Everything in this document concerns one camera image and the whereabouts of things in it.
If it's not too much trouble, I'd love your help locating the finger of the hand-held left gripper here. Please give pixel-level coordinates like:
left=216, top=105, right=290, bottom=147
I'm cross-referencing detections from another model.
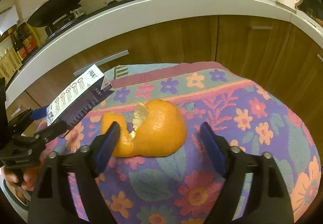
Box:
left=34, top=121, right=68, bottom=142
left=10, top=107, right=48, bottom=129

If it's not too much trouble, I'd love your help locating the yellow patterned box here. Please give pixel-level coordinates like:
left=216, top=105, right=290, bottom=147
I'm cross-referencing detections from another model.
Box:
left=0, top=50, right=21, bottom=81

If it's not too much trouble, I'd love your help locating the wooden kitchen cabinet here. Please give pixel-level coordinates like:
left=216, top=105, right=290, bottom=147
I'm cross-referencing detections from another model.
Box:
left=5, top=15, right=323, bottom=124

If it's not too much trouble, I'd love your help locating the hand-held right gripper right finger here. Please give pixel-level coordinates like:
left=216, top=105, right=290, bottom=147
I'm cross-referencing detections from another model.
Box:
left=199, top=122, right=295, bottom=224

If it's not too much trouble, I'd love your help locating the dark blue milk carton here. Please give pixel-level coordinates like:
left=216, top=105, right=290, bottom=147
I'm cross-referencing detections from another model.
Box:
left=46, top=64, right=115, bottom=137

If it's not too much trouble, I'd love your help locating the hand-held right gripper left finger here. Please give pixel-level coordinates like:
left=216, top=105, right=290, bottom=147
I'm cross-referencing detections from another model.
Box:
left=27, top=121, right=120, bottom=224

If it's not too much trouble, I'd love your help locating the floral towel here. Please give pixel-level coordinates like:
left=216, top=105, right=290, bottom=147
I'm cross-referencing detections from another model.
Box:
left=38, top=61, right=322, bottom=224

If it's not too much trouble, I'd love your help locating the person's left hand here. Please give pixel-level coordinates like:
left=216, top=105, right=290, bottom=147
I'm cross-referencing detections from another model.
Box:
left=0, top=150, right=50, bottom=193

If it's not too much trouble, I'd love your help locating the orange peel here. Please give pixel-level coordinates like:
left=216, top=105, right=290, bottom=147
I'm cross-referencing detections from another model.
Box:
left=101, top=99, right=188, bottom=158

